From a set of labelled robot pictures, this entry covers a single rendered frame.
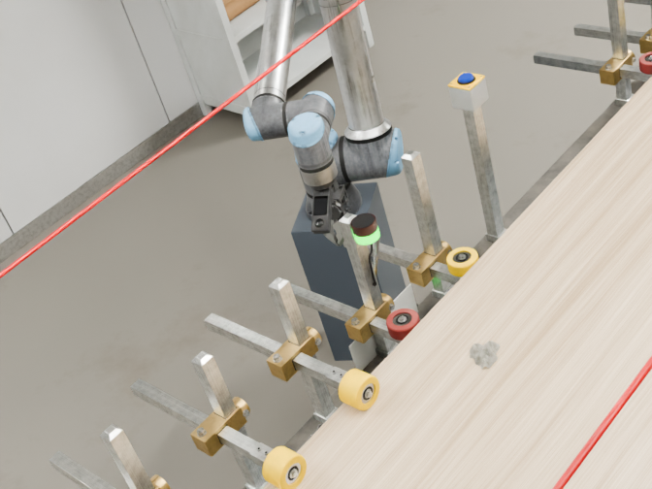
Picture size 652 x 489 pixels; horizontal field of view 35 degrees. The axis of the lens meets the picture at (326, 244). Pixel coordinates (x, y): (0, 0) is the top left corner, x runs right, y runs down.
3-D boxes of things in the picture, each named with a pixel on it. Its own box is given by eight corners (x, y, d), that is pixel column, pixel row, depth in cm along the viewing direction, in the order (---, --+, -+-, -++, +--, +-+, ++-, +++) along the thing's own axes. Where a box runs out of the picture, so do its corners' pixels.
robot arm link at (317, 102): (289, 91, 271) (281, 117, 262) (332, 84, 269) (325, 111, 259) (299, 122, 277) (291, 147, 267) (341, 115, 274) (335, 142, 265)
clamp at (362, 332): (348, 338, 261) (343, 323, 258) (381, 305, 268) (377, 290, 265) (366, 344, 257) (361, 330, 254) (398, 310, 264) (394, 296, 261)
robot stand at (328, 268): (335, 361, 377) (290, 232, 341) (348, 313, 395) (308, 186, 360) (402, 359, 368) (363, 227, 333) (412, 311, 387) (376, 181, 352)
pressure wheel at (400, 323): (388, 356, 255) (378, 322, 249) (407, 336, 259) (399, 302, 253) (414, 367, 250) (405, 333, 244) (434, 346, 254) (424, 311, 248)
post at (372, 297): (381, 362, 273) (337, 218, 244) (389, 353, 274) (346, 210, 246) (392, 366, 270) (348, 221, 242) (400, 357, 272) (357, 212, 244)
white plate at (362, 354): (356, 374, 268) (347, 345, 262) (416, 310, 281) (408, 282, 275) (358, 374, 267) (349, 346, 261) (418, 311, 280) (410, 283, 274)
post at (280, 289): (320, 427, 260) (267, 283, 232) (329, 417, 262) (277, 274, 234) (331, 432, 258) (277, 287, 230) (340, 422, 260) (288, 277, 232)
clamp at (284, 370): (270, 374, 243) (264, 359, 240) (307, 338, 250) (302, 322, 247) (288, 383, 239) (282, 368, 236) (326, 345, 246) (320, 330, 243)
